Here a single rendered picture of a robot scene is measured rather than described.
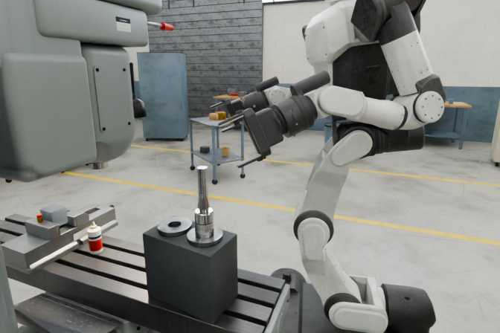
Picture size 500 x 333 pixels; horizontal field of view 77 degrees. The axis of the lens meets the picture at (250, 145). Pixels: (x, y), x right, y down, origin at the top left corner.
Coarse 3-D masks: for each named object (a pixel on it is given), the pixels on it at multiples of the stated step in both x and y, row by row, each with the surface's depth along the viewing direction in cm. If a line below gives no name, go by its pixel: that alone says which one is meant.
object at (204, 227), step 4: (212, 216) 77; (196, 220) 76; (200, 220) 76; (204, 220) 76; (208, 220) 76; (212, 220) 77; (196, 224) 77; (200, 224) 76; (204, 224) 76; (208, 224) 76; (212, 224) 78; (196, 228) 77; (200, 228) 76; (204, 228) 76; (208, 228) 77; (212, 228) 78; (196, 232) 77; (200, 232) 77; (204, 232) 76; (208, 232) 77; (212, 232) 78; (200, 236) 77; (204, 236) 77; (208, 236) 77
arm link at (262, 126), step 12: (276, 108) 74; (288, 108) 72; (252, 120) 72; (264, 120) 72; (276, 120) 72; (288, 120) 72; (300, 120) 72; (252, 132) 72; (264, 132) 73; (276, 132) 73; (288, 132) 74; (264, 144) 72; (264, 156) 74
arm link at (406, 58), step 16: (416, 32) 77; (384, 48) 81; (400, 48) 78; (416, 48) 77; (400, 64) 79; (416, 64) 78; (400, 80) 81; (416, 80) 78; (432, 80) 78; (432, 96) 77; (416, 112) 77; (432, 112) 77
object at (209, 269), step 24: (144, 240) 82; (168, 240) 78; (192, 240) 76; (216, 240) 76; (168, 264) 79; (192, 264) 75; (216, 264) 74; (168, 288) 81; (192, 288) 77; (216, 288) 75; (192, 312) 79; (216, 312) 77
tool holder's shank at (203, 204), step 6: (198, 168) 74; (204, 168) 74; (198, 174) 75; (204, 174) 74; (198, 180) 75; (204, 180) 75; (198, 186) 75; (204, 186) 75; (198, 192) 76; (204, 192) 75; (198, 198) 77; (204, 198) 76; (198, 204) 76; (204, 204) 76; (204, 210) 76
